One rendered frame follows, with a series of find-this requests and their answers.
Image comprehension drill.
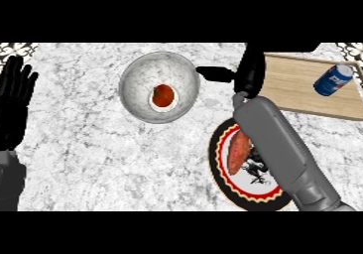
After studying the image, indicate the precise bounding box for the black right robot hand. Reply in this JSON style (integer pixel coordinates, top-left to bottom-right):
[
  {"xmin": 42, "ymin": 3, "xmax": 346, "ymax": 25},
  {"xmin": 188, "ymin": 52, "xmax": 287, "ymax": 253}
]
[{"xmin": 194, "ymin": 42, "xmax": 320, "ymax": 99}]

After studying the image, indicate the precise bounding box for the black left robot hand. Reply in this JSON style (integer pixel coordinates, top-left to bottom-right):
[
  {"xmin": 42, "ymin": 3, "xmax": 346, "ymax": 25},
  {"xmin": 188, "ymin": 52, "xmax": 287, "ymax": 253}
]
[{"xmin": 0, "ymin": 55, "xmax": 41, "ymax": 153}]

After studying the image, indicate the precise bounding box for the red tomato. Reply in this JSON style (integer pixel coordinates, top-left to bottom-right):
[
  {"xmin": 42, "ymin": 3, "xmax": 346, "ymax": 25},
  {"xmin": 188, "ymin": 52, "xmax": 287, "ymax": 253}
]
[{"xmin": 150, "ymin": 83, "xmax": 176, "ymax": 108}]

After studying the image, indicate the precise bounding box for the white marble bowl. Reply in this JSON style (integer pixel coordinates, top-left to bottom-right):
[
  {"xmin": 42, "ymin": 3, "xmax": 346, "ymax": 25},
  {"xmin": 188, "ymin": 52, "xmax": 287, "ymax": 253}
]
[{"xmin": 116, "ymin": 51, "xmax": 201, "ymax": 125}]

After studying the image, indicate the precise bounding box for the black red rimmed plate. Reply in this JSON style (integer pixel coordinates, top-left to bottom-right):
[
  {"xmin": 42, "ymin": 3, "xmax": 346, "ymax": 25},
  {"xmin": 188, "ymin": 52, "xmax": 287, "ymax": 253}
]
[{"xmin": 206, "ymin": 117, "xmax": 293, "ymax": 212}]

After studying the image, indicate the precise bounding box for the pale wooden cutting board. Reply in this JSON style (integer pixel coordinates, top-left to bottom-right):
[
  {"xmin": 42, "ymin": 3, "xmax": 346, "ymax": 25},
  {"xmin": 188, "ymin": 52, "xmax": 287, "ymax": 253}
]
[{"xmin": 258, "ymin": 53, "xmax": 363, "ymax": 122}]

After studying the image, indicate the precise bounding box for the blue soda can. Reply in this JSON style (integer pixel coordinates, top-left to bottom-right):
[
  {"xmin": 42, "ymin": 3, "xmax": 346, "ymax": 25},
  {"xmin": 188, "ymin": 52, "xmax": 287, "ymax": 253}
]
[{"xmin": 311, "ymin": 63, "xmax": 355, "ymax": 98}]

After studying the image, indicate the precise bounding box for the orange sweet potato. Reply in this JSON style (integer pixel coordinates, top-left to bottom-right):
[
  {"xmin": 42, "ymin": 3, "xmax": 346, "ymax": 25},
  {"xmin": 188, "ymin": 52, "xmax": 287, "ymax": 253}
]
[{"xmin": 225, "ymin": 129, "xmax": 253, "ymax": 177}]

